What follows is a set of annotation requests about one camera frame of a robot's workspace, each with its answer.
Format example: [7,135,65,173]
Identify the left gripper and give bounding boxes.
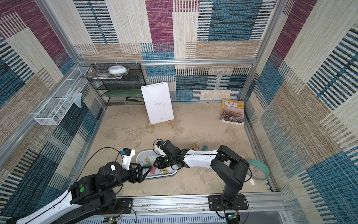
[101,162,152,193]

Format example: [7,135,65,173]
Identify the white plastic storage box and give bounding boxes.
[135,149,179,180]

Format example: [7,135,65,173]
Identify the teal binder clip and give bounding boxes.
[201,145,208,151]

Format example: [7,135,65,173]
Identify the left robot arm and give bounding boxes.
[6,161,152,224]

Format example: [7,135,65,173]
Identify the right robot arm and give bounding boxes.
[153,140,249,206]

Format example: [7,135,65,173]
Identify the white board on easel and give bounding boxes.
[141,82,174,124]

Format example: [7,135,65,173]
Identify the black stapler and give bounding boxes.
[126,97,144,101]

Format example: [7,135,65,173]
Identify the yellow textbook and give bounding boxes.
[219,99,245,126]

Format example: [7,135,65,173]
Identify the green tape roll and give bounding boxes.
[248,159,269,181]

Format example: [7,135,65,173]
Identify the white round device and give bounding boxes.
[108,65,128,75]

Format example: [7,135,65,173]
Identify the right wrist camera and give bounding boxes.
[154,141,166,156]

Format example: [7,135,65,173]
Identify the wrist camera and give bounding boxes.
[120,148,136,170]
[154,141,166,156]

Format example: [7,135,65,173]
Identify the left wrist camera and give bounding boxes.
[120,148,136,170]

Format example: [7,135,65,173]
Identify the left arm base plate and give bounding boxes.
[113,198,133,215]

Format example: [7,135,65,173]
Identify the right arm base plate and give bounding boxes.
[208,194,249,211]

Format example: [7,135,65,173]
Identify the black wire mesh shelf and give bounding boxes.
[88,63,146,106]

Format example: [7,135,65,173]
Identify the white wire basket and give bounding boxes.
[34,66,89,126]

